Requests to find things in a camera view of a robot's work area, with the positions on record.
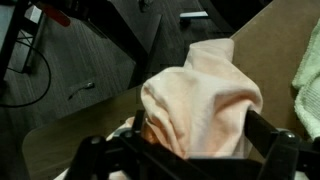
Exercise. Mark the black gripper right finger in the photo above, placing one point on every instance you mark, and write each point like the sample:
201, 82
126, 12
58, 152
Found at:
290, 156

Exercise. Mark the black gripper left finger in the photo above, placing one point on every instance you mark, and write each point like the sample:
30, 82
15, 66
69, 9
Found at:
133, 156

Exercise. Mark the pale green towel cloth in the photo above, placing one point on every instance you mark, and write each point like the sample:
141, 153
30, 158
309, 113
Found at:
310, 83

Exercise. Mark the peach shirt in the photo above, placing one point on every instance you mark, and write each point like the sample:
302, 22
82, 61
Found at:
200, 100

